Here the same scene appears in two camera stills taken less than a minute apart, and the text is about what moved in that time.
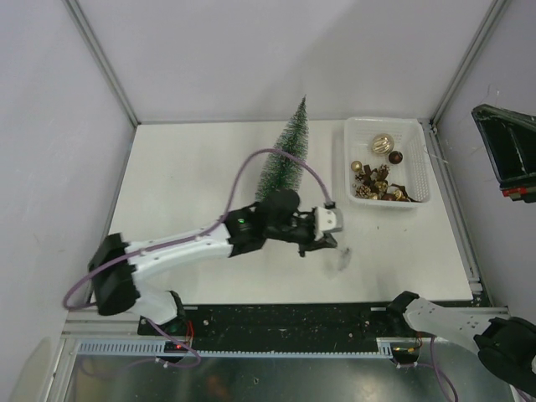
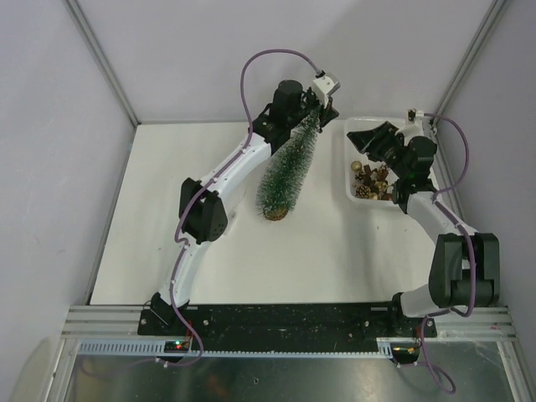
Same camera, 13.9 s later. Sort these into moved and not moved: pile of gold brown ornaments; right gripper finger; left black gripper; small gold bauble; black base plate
Moved: right gripper finger; left black gripper
Not moved: black base plate; small gold bauble; pile of gold brown ornaments
